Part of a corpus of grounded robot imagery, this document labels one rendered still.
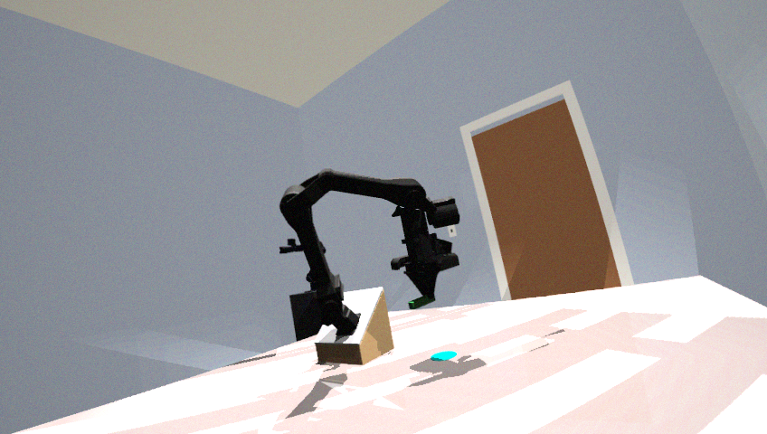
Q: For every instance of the green rectangular post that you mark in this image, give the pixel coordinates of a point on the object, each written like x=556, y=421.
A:
x=420, y=302

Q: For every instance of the cyan circle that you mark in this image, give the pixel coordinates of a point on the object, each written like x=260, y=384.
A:
x=443, y=356

